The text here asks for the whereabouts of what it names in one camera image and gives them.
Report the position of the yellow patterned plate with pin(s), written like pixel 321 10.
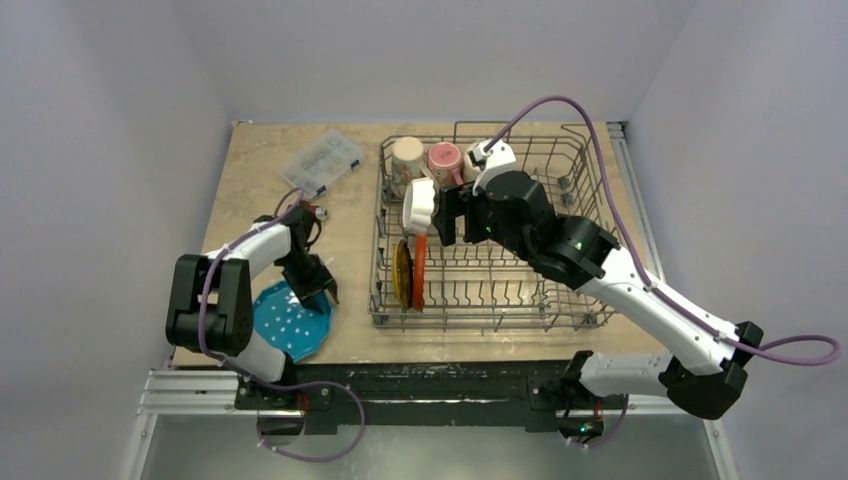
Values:
pixel 402 272

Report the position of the seahorse pattern tall mug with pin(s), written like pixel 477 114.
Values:
pixel 406 163

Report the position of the grey wire dish rack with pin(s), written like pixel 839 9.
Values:
pixel 485 287

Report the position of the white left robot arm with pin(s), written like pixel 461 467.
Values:
pixel 211 301

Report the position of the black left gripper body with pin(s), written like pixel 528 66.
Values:
pixel 305 276

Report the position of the white scalloped bowl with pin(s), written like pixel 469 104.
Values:
pixel 418 206

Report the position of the black table front rail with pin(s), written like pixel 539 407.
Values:
pixel 538 395

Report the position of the green inside floral mug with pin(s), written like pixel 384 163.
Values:
pixel 472 167

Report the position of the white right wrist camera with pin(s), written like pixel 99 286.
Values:
pixel 491 160

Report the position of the clear plastic box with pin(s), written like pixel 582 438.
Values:
pixel 322 164

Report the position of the brown faucet toy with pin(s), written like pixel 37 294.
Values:
pixel 319 212

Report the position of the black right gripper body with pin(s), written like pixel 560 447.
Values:
pixel 448 214

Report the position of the blue scalloped plate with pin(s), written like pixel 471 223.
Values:
pixel 281 320

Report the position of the pink ghost mug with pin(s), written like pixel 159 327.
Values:
pixel 445 163

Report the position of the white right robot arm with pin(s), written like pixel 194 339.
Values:
pixel 702 372

